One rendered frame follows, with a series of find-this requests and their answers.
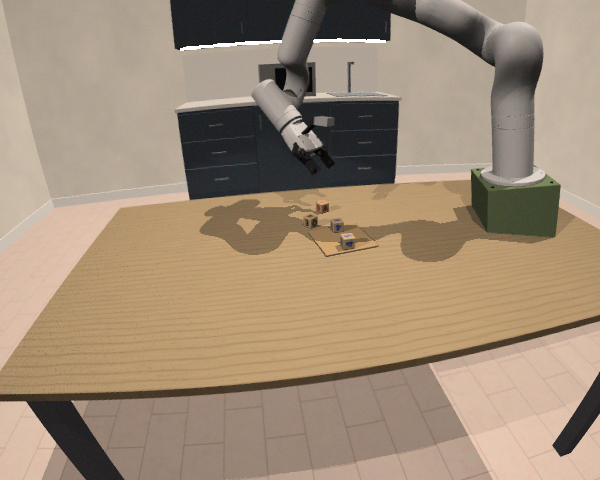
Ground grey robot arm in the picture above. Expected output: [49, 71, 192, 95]
[251, 0, 545, 187]

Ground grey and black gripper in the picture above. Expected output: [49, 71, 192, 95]
[281, 118, 335, 175]

